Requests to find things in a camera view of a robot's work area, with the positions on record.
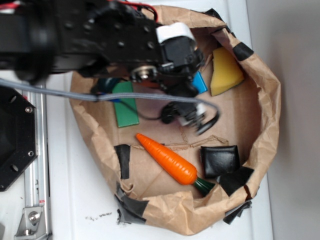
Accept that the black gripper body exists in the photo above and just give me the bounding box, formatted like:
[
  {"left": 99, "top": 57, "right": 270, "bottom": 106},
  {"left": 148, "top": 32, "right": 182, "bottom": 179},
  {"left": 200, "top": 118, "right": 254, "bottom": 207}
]
[{"left": 130, "top": 37, "right": 204, "bottom": 98}]

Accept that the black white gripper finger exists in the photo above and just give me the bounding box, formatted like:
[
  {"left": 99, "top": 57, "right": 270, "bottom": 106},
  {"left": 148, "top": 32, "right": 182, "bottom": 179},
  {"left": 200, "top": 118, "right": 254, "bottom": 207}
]
[
  {"left": 156, "top": 22, "right": 196, "bottom": 47},
  {"left": 161, "top": 101, "right": 209, "bottom": 135}
]

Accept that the blue wooden block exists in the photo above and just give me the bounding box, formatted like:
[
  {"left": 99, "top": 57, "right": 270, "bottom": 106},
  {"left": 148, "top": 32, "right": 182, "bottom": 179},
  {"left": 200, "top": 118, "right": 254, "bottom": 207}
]
[{"left": 192, "top": 71, "right": 208, "bottom": 94}]

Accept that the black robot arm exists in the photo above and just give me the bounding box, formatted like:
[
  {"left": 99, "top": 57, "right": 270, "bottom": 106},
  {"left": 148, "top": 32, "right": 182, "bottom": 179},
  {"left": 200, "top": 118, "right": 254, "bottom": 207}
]
[{"left": 0, "top": 0, "right": 216, "bottom": 134}]

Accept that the green wooden block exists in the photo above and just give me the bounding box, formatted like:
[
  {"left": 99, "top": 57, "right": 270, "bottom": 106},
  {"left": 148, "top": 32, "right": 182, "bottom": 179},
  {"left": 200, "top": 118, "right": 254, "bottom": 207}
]
[{"left": 112, "top": 81, "right": 140, "bottom": 128}]

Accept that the dark teal oval block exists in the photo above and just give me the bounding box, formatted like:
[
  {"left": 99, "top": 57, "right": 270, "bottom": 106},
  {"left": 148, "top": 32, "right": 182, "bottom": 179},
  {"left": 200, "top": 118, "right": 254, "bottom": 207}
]
[{"left": 96, "top": 77, "right": 120, "bottom": 94}]

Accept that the yellow sponge wedge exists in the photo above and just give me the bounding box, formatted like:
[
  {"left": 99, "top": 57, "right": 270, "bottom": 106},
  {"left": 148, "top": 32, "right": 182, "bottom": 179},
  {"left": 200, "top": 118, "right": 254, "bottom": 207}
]
[{"left": 210, "top": 47, "right": 245, "bottom": 96}]

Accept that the black square cushion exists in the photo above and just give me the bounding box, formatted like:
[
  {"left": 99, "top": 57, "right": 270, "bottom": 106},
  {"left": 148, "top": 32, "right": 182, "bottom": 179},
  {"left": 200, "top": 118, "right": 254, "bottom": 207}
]
[{"left": 200, "top": 145, "right": 240, "bottom": 179}]

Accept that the orange plastic carrot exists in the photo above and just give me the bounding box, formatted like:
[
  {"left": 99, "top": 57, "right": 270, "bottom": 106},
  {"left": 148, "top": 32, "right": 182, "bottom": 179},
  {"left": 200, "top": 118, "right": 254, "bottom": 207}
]
[{"left": 135, "top": 133, "right": 215, "bottom": 197}]

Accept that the brown paper bag tray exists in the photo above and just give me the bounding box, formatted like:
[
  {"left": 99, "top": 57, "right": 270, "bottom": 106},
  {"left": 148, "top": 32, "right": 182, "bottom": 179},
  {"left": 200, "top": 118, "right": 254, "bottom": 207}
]
[{"left": 70, "top": 5, "right": 281, "bottom": 236}]

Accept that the white tray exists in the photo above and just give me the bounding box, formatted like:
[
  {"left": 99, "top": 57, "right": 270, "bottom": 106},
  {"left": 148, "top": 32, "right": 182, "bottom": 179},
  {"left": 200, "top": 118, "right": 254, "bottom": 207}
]
[{"left": 43, "top": 0, "right": 275, "bottom": 240}]

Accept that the grey cable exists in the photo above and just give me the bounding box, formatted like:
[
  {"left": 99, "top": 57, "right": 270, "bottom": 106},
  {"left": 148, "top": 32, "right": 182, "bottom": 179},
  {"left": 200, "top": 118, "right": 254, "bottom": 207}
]
[{"left": 0, "top": 77, "right": 221, "bottom": 136}]

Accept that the aluminium rail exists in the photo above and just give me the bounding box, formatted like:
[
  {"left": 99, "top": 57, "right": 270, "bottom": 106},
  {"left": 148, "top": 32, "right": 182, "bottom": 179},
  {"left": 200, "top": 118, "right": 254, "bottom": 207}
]
[{"left": 21, "top": 82, "right": 53, "bottom": 208}]

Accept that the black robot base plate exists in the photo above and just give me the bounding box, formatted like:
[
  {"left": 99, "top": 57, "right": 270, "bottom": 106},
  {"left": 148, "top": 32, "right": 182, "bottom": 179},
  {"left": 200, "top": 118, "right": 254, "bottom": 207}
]
[{"left": 0, "top": 86, "right": 37, "bottom": 192}]

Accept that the metal corner bracket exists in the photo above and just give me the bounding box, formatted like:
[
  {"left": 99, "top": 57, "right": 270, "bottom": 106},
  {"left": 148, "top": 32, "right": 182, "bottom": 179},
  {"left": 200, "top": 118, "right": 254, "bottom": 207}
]
[{"left": 14, "top": 206, "right": 52, "bottom": 240}]

